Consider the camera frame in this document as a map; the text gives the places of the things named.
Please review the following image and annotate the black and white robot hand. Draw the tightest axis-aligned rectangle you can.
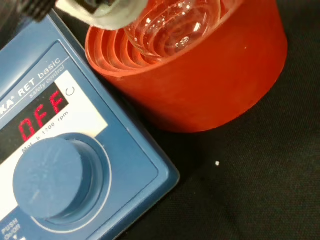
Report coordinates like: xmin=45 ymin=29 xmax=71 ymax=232
xmin=17 ymin=0 xmax=149 ymax=32

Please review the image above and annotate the blue base laboratory heater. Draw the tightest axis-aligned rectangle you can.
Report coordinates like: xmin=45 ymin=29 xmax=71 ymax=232
xmin=0 ymin=8 xmax=181 ymax=240

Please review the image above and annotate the black bench cloth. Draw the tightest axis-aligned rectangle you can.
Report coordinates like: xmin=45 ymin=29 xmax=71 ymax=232
xmin=0 ymin=0 xmax=320 ymax=240

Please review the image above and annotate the orange flask support ring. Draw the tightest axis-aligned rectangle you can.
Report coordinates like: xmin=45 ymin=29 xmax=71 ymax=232
xmin=84 ymin=0 xmax=289 ymax=134

